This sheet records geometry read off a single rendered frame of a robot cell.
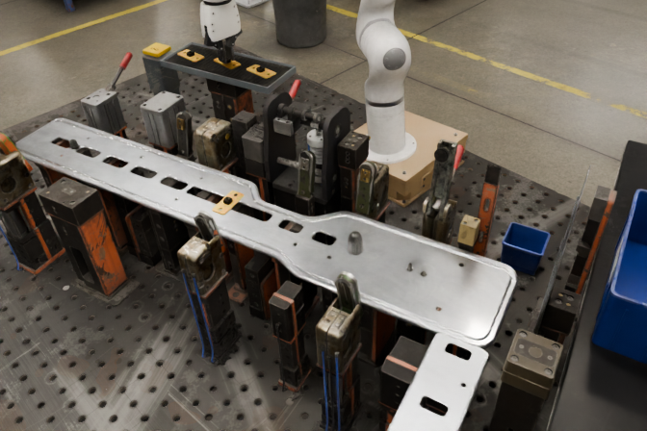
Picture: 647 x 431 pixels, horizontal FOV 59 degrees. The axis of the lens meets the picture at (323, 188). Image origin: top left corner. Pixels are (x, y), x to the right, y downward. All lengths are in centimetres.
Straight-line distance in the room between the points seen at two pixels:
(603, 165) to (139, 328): 259
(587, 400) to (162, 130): 117
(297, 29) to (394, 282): 339
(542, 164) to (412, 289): 222
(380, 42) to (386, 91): 18
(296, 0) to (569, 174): 223
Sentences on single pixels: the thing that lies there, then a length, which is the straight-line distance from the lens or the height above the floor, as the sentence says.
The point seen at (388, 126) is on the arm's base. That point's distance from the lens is 178.
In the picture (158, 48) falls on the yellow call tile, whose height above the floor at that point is 116.
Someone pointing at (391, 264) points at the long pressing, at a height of 100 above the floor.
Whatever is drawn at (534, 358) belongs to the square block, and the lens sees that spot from 103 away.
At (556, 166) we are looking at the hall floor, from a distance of 332.
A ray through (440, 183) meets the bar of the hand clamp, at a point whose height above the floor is 112.
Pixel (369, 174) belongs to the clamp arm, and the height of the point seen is 109.
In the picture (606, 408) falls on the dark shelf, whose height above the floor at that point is 103.
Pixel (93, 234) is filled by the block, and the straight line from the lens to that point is 153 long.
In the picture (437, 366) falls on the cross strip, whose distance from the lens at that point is 106.
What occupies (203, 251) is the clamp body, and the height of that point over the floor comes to 104.
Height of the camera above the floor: 187
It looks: 39 degrees down
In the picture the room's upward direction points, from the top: 3 degrees counter-clockwise
